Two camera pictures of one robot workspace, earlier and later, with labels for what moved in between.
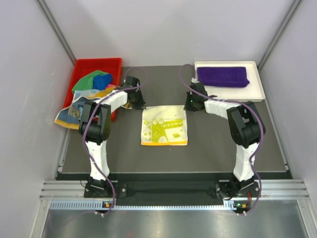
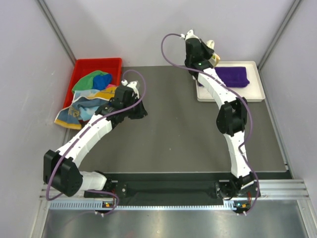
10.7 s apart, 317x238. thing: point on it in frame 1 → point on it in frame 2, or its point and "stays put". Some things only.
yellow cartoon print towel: (70, 116) stays put
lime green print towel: (164, 125) → (215, 58)
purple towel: (223, 77) stays put
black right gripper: (187, 107) → (208, 51)
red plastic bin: (111, 66) stays put
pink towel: (111, 85) stays put
